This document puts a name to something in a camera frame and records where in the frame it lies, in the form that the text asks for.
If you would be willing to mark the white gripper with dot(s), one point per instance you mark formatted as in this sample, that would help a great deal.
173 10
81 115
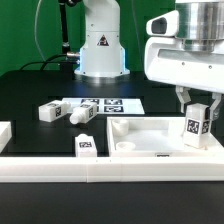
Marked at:
166 61

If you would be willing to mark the white square tabletop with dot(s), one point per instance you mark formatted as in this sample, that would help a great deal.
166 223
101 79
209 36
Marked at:
154 137

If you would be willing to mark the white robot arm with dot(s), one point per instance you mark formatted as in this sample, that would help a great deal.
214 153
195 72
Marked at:
185 47

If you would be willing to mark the white marker sheet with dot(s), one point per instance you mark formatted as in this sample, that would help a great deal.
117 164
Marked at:
110 105

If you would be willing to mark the white U-shaped obstacle fence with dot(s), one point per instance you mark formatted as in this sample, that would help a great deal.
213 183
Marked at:
111 169

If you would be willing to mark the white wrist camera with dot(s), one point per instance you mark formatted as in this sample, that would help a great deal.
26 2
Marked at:
166 25

